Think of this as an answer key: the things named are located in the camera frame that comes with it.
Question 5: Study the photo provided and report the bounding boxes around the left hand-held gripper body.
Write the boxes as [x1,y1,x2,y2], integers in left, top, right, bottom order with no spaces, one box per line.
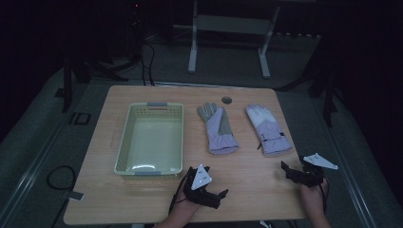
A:
[182,163,221,210]

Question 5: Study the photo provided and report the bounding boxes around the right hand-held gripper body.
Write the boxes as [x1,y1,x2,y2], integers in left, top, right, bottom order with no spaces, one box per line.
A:
[296,153,339,188]

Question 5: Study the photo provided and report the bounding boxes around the lilac winter glove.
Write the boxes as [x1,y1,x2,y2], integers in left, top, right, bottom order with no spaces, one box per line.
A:
[245,104,293,156]
[197,102,240,156]

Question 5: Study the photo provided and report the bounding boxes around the pale green perforated plastic basket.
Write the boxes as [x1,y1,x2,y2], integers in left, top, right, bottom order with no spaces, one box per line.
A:
[113,102,184,177]

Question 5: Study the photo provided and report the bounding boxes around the person's right hand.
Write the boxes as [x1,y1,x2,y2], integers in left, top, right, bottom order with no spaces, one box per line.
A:
[299,180,329,212]

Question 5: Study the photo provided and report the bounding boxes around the person's left hand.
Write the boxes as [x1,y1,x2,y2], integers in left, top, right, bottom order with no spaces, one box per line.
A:
[170,197,204,222]

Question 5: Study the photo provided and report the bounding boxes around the dark floor stand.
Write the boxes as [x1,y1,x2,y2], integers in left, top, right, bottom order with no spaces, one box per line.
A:
[276,61,340,128]

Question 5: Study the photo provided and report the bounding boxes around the grey flat floor tag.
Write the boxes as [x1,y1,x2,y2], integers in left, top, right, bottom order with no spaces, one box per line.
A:
[61,190,86,202]

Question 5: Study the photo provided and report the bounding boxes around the white metal stand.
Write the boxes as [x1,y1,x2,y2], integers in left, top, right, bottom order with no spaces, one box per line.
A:
[173,0,281,80]

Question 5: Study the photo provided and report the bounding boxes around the black floor stand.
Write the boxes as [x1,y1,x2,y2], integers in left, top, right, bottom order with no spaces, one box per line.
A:
[61,53,129,114]

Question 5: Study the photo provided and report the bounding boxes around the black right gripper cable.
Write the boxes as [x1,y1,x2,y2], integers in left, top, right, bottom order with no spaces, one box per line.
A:
[317,178,331,215]

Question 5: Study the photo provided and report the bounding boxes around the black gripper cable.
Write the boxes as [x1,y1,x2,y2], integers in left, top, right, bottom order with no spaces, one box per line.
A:
[168,174,191,215]
[317,178,331,215]

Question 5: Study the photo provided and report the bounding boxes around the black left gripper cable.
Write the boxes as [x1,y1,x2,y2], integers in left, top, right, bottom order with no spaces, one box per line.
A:
[168,174,191,215]

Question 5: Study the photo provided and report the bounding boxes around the black rectangular floor bracket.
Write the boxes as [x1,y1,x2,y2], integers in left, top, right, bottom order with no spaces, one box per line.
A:
[68,111,92,125]

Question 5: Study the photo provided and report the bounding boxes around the black tripod with cables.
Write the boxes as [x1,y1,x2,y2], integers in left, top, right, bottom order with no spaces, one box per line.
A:
[126,0,157,87]

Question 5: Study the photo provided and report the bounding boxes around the black looped floor cable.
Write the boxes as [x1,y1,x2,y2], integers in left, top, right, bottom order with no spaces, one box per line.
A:
[46,164,77,192]

